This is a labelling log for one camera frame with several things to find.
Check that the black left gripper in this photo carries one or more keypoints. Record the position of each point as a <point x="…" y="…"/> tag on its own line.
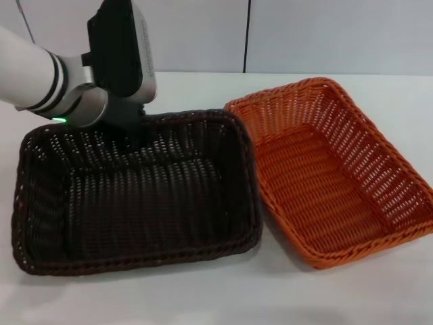
<point x="123" y="115"/>

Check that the dark brown wicker basket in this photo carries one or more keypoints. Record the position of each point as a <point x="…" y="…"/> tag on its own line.
<point x="135" y="210"/>

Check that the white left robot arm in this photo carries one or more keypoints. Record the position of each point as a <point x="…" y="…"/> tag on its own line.
<point x="27" y="74"/>

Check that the orange wicker basket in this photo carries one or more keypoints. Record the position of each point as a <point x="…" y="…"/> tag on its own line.
<point x="324" y="176"/>

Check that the black silver wrist camera box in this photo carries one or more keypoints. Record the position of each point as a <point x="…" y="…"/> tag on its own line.
<point x="115" y="50"/>

